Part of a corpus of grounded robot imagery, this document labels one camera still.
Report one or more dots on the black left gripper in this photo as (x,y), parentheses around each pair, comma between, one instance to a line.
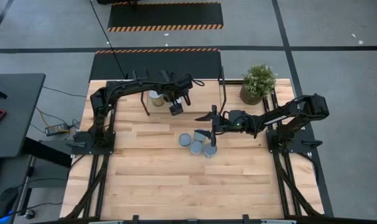
(176,82)

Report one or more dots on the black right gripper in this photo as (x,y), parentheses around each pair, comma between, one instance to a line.
(221,123)

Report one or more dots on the small tomato can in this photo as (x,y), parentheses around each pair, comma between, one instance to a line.
(199,138)

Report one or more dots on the small green peas can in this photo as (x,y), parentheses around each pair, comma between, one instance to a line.
(196,147)

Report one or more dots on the white vegetables can with carrot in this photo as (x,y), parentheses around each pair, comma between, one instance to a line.
(208,152)

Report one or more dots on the teal tuna can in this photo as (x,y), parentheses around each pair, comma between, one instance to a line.
(185,140)

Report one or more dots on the tall green oranges can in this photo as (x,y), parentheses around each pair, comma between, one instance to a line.
(157,99)

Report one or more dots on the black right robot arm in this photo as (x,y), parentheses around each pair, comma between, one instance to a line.
(288,115)

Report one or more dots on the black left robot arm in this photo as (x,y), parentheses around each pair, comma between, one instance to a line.
(129,85)

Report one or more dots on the potted plant in ribbed pot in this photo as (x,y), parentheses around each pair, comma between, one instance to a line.
(259,81)

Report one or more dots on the black hazard-striped floor mat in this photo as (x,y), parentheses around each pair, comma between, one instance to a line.
(165,14)
(129,62)

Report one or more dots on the black power adapter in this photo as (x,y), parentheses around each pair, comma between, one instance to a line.
(56,129)

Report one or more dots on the black desk foot bar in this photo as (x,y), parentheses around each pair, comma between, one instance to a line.
(48,155)

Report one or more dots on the grey desk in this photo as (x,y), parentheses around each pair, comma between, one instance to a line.
(20,118)

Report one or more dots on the black caster wheel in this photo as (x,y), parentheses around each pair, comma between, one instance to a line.
(30,214)

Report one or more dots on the black computer mouse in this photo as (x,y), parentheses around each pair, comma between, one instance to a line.
(5,200)

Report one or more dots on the black aluminium table frame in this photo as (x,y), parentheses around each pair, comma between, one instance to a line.
(233,82)

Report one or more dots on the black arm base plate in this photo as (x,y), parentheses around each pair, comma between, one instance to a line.
(82,149)
(300,141)

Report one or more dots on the black frame bracket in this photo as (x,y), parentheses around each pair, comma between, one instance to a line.
(135,219)
(245,218)

